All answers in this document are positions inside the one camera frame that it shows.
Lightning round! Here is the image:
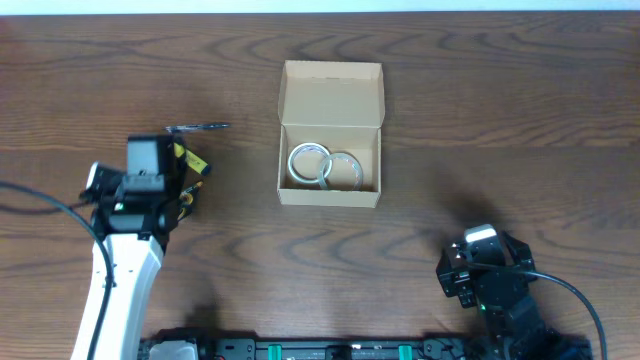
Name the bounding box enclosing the yellow correction tape dispenser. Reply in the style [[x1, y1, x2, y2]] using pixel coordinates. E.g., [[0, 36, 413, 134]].
[[178, 181, 204, 221]]

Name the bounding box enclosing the yellow highlighter marker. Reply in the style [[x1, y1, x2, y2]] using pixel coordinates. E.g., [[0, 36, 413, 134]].
[[174, 143, 211, 176]]

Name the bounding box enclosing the white tape roll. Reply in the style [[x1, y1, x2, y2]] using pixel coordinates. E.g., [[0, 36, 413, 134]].
[[286, 142, 332, 185]]

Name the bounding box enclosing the grey tape roll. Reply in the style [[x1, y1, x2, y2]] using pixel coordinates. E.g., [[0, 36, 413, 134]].
[[317, 153, 364, 191]]

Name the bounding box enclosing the brown cardboard box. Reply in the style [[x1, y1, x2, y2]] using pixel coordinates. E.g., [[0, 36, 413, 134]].
[[276, 60, 385, 208]]

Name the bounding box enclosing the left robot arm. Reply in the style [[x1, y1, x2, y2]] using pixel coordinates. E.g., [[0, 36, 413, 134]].
[[72, 135, 187, 359]]

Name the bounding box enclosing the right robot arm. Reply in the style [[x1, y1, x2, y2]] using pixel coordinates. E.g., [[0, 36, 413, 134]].
[[436, 224, 593, 360]]

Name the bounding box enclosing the black ballpoint pen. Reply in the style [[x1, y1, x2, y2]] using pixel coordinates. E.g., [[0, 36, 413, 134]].
[[165, 122, 230, 134]]

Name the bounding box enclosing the right black cable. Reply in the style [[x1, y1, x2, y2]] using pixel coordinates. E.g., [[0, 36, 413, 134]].
[[464, 262, 609, 360]]

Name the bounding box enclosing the black cable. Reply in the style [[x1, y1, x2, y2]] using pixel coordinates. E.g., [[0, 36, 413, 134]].
[[464, 262, 609, 360], [0, 179, 116, 360]]

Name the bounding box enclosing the left black cable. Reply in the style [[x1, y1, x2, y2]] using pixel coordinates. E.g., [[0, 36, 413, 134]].
[[0, 179, 116, 360]]

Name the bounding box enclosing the black mounting rail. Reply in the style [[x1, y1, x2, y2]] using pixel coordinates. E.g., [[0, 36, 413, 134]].
[[137, 329, 594, 360]]

